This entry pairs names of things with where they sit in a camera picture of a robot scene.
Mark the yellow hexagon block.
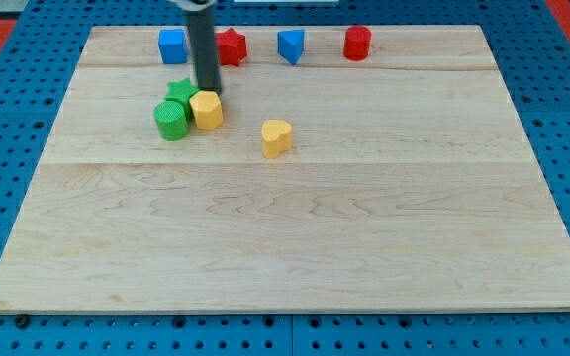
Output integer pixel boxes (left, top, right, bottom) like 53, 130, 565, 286
189, 90, 224, 130

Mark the green star block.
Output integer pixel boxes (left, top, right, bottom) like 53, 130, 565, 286
165, 78, 200, 121

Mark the red star block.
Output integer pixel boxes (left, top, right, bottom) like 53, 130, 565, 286
216, 28, 247, 67

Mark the yellow heart block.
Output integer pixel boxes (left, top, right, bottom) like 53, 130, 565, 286
261, 119, 293, 159

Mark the light wooden board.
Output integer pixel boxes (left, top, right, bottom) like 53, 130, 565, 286
0, 25, 570, 315

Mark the green cylinder block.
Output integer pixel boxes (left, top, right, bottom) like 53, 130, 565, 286
153, 101, 189, 141

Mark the blue triangle block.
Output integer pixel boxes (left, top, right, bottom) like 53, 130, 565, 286
277, 29, 305, 65

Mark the red cylinder block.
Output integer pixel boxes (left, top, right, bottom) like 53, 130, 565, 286
343, 25, 372, 61

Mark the blue cube block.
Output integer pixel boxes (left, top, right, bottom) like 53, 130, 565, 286
158, 29, 188, 64

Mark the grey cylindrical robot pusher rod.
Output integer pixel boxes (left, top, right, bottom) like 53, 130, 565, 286
173, 0, 223, 94

